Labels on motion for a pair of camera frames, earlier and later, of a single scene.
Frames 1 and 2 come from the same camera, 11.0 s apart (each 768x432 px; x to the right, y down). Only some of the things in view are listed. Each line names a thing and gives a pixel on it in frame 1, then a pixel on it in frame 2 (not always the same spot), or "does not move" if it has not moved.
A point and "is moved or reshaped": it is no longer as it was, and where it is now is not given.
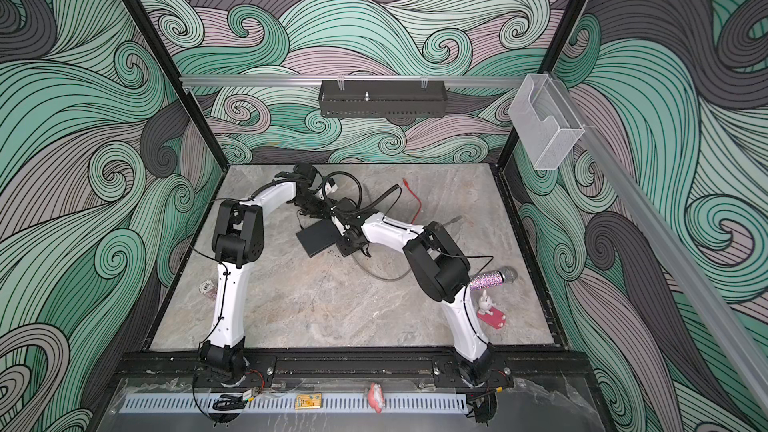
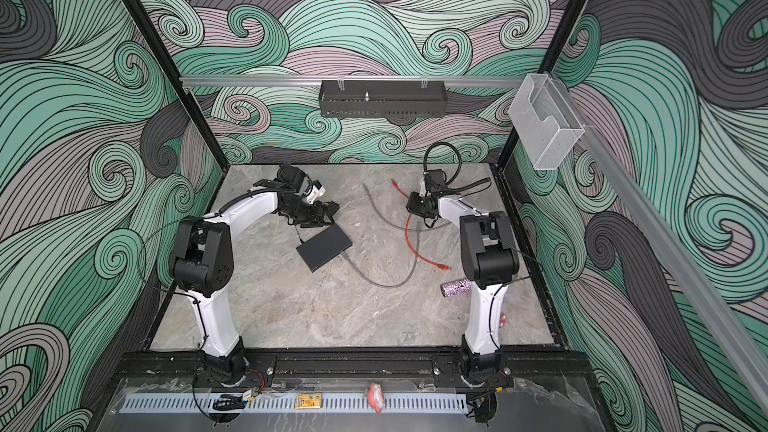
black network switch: x=319 y=236 is moved or reshaped
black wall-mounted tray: x=383 y=98 does not move
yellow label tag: x=308 y=401 does not move
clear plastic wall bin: x=545 y=122 does not move
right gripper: x=343 y=249 → x=412 y=207
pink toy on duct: x=376 y=397 does not move
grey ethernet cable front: x=380 y=278 is moved or reshaped
